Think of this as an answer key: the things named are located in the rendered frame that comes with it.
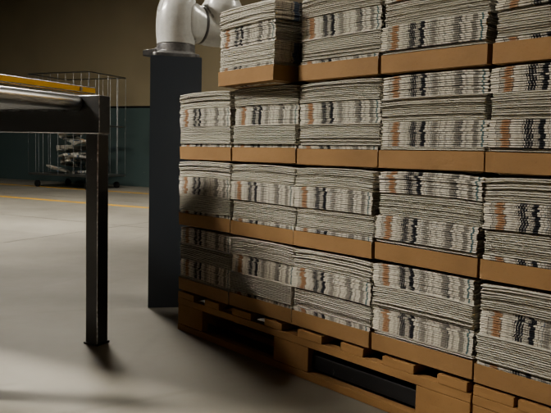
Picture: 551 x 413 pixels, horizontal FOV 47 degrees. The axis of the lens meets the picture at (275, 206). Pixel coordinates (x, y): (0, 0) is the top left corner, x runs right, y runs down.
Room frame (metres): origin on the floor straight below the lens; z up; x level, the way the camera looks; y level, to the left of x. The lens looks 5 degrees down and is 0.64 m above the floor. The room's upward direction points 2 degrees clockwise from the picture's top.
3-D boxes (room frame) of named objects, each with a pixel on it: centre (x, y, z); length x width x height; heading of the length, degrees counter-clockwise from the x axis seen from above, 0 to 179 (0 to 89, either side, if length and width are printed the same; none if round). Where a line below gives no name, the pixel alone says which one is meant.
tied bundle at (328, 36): (1.82, -0.29, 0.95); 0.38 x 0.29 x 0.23; 132
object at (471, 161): (1.92, -0.19, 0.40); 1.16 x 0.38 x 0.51; 42
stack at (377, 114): (1.93, -0.19, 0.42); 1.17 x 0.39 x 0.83; 42
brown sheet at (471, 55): (1.61, -0.48, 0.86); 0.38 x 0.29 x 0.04; 132
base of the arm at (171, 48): (2.63, 0.44, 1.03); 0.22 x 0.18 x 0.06; 101
